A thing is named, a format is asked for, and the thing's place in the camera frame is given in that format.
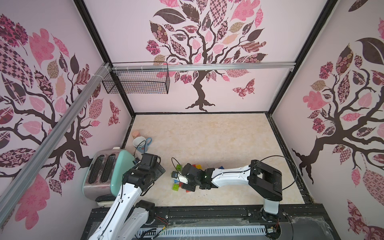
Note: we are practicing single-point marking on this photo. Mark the upside-down lime square brick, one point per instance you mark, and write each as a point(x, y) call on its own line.
point(179, 167)

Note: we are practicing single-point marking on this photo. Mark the lime square brick front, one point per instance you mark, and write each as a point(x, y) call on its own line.
point(175, 187)

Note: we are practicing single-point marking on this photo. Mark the small pink cup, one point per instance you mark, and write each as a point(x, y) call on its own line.
point(135, 134)

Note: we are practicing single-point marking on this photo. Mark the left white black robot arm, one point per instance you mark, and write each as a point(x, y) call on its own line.
point(124, 218)

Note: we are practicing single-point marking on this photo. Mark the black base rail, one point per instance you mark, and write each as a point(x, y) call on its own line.
point(252, 213)

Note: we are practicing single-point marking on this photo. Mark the blue floral mug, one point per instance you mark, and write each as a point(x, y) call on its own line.
point(142, 144)

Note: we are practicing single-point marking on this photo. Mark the aluminium frame rail left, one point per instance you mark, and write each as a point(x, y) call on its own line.
point(24, 179)

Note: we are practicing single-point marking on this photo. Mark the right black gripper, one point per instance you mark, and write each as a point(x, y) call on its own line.
point(186, 174)

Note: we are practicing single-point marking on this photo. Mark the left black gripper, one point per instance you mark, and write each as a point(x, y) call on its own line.
point(158, 171)

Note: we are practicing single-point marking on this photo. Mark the white slotted cable duct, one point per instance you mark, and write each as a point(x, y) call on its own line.
point(194, 232)

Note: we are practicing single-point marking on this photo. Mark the mint chrome toaster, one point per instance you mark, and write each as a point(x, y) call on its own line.
point(103, 179)

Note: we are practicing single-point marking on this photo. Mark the aluminium frame rail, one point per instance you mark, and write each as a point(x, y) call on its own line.
point(24, 179)
point(202, 67)

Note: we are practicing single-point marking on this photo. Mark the aluminium frame rail back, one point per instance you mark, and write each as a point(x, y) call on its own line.
point(202, 67)

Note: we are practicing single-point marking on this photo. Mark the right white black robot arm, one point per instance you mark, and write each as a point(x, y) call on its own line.
point(264, 179)

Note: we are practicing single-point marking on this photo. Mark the black wire basket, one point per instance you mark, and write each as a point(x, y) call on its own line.
point(138, 78)

